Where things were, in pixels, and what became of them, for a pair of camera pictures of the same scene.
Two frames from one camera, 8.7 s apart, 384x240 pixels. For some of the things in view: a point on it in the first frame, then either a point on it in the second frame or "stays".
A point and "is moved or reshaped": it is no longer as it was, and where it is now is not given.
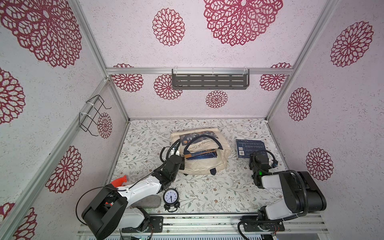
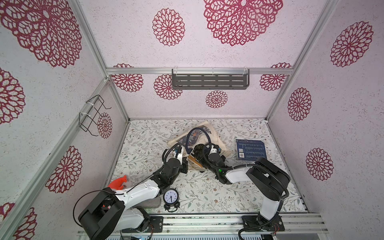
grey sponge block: (151, 201) stays
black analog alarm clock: (170, 197) stays
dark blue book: (246, 147) stays
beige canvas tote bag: (205, 150) is moved or reshaped
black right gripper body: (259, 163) -> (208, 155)
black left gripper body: (173, 177) stays
